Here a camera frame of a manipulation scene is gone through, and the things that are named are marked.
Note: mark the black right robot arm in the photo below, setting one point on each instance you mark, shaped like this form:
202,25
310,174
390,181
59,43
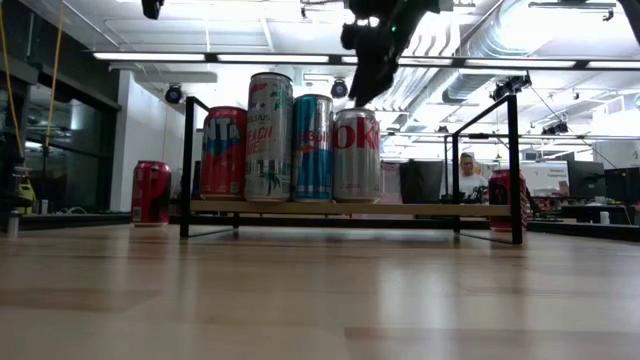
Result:
634,12

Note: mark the white printed sign board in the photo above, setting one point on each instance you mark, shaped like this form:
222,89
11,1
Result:
550,175

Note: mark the black round spotlight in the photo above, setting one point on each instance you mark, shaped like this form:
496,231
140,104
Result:
339,89
173,94

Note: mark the black ceiling camera mount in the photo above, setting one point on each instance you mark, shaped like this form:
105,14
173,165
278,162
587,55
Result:
510,87

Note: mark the black metal table frame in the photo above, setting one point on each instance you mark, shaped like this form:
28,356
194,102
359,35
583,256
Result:
100,219

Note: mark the white bottle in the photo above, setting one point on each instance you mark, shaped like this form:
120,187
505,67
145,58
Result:
13,225

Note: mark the black computer monitor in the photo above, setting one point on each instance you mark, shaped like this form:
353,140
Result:
585,177
622,185

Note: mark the silver ventilation duct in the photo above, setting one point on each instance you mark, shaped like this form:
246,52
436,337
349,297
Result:
475,85

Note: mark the black ceiling track light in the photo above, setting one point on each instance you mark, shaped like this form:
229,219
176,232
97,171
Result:
570,5

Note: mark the pale hanging shirt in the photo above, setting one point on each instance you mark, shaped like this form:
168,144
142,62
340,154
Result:
390,182

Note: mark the wooden shelf black frame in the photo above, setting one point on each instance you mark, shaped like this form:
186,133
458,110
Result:
350,208

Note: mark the black hanging shirt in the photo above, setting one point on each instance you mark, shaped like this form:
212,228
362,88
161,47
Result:
422,180

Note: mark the orange Fanta can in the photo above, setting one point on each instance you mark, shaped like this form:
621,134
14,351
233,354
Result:
222,160

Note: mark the person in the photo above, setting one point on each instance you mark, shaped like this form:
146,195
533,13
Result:
470,182

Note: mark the overhead LED light bar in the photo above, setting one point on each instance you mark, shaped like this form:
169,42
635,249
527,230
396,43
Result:
272,58

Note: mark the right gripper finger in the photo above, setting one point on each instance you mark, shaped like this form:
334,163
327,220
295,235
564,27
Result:
372,80

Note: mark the red Coca-Cola can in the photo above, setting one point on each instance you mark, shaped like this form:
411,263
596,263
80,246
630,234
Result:
150,192
497,197

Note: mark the white cup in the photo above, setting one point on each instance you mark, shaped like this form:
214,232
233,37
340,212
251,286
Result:
604,218

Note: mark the blue silver Red Bull can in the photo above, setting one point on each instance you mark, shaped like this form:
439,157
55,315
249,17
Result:
312,165

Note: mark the silver Diet Coke can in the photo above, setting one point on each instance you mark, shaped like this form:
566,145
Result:
356,170

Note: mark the tall white Celsius can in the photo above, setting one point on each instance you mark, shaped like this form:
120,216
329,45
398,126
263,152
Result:
270,150

